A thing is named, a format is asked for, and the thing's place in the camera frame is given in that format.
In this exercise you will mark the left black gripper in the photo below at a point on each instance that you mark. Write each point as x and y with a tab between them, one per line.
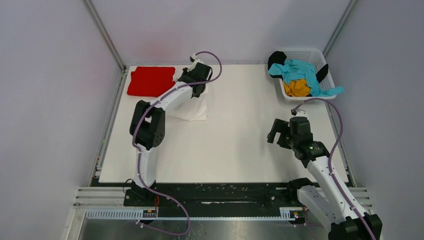
186	72

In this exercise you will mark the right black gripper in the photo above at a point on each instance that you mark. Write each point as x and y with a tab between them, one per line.
280	126

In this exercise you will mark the white t shirt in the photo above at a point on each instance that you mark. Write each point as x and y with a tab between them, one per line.
193	109

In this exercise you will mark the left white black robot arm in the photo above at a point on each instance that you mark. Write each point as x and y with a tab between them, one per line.
148	123

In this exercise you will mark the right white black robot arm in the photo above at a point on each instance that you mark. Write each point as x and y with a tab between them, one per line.
337	210

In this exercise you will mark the yellow t shirt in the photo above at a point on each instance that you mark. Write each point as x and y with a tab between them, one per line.
297	88

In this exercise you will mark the folded red t shirt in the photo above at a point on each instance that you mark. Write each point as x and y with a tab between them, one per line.
151	81

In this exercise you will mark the light blue t shirt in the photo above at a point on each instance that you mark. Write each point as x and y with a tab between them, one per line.
321	92

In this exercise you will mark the black t shirt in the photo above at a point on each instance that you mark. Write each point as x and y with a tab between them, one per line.
276	59

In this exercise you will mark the white plastic laundry basket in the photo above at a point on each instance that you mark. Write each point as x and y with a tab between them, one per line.
313	56

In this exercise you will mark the right small circuit board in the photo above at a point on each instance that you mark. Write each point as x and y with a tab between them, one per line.
297	214

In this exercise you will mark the small circuit board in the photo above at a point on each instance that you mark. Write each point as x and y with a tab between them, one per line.
297	214
149	213

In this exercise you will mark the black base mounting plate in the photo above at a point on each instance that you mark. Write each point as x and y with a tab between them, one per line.
214	199

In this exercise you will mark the left small circuit board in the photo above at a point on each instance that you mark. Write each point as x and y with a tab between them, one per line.
149	213

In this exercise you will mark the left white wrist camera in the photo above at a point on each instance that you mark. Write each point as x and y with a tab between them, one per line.
194	59

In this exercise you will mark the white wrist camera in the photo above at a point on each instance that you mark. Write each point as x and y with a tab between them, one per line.
194	59
296	112

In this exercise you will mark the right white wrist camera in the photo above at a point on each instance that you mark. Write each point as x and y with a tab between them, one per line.
296	112

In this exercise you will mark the white slotted cable duct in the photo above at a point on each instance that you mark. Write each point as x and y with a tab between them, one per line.
141	214

